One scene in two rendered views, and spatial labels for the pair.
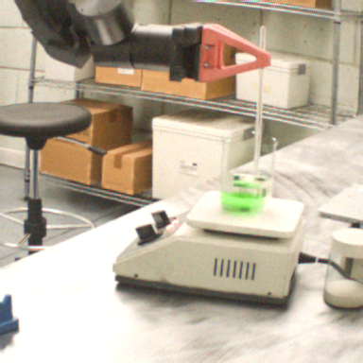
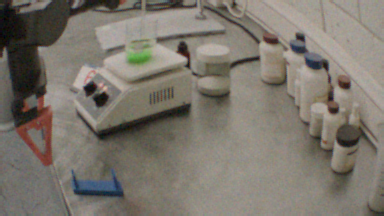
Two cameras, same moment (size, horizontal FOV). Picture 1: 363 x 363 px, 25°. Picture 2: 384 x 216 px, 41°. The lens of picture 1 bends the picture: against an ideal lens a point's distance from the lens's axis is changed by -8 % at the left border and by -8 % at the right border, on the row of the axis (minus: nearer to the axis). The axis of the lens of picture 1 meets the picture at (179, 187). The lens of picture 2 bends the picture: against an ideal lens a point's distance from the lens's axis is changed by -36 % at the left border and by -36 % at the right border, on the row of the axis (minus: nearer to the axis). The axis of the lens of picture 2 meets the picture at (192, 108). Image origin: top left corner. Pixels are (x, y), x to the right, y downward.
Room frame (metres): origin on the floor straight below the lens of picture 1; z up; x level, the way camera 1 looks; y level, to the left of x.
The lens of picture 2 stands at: (0.03, 0.75, 1.33)
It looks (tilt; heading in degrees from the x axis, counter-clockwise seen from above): 26 degrees down; 313
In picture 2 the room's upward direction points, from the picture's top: 1 degrees counter-clockwise
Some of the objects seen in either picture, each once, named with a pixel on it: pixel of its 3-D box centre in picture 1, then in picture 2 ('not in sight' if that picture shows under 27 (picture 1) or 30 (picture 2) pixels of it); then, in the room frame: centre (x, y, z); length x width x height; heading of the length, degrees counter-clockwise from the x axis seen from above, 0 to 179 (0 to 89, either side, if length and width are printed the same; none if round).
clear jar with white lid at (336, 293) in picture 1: (351, 268); (214, 69); (0.87, -0.20, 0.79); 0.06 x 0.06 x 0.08
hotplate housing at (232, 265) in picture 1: (222, 247); (129, 87); (0.93, -0.05, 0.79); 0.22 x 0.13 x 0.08; 76
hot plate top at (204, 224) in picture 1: (249, 214); (141, 60); (0.93, -0.08, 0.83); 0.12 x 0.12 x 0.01; 76
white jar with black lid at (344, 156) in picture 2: not in sight; (346, 148); (0.47, -0.13, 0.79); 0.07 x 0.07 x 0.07
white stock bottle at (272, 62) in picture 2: not in sight; (272, 56); (0.82, -0.32, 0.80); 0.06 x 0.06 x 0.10
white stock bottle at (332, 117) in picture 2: not in sight; (332, 125); (0.55, -0.18, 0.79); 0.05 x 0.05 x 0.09
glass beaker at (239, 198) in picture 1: (248, 175); (139, 40); (0.93, -0.07, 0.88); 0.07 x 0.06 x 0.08; 172
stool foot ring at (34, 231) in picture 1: (35, 228); not in sight; (2.43, 0.44, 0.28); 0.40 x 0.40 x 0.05
